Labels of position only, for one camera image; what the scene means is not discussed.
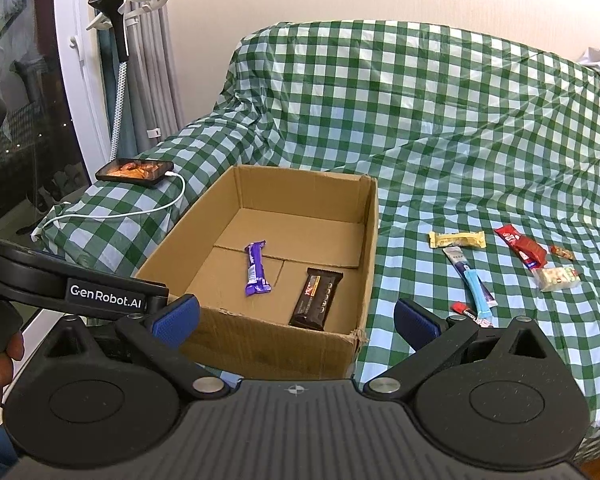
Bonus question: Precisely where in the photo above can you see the small red white bar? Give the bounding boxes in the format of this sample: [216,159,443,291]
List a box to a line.
[451,302,479,322]

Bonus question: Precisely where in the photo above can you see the light blue stick packet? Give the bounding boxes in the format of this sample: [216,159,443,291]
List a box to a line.
[464,269,492,327]

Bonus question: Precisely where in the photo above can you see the white purple stick packet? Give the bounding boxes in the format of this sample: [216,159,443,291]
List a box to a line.
[442,247,498,312]

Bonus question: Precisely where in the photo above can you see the purple chocolate bar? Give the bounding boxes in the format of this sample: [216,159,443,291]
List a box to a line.
[245,240,272,297]

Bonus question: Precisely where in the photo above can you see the yellow snack bar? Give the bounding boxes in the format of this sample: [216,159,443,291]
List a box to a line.
[429,231,486,249]

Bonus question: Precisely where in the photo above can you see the dark brown biscuit pack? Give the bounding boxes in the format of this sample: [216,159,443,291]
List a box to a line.
[289,268,343,332]

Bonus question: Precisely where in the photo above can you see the white green snack pack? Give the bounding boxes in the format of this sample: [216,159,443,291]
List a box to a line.
[532,266,581,292]

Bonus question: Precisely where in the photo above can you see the red snack packet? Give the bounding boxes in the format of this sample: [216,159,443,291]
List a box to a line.
[495,224,547,270]

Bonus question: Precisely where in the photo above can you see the small orange candy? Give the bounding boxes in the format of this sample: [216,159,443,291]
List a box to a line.
[550,245,574,261]

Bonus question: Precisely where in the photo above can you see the brown cardboard box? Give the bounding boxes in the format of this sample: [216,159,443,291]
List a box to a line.
[136,166,378,379]

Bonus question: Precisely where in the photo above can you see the black smartphone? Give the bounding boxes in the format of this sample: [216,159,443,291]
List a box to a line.
[95,158,174,188]

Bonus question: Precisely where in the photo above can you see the green checkered sofa cover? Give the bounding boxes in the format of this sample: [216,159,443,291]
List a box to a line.
[32,21,600,462]

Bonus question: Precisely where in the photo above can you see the grey curtain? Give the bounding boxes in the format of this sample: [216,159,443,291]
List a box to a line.
[97,6,184,157]

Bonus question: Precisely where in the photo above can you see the black white phone holder stand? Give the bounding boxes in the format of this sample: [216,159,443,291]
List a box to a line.
[86,0,169,160]

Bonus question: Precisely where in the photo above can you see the white charging cable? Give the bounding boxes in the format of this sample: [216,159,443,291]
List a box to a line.
[29,170,187,242]

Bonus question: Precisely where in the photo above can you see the white window frame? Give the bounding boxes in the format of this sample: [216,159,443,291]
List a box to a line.
[54,0,110,180]

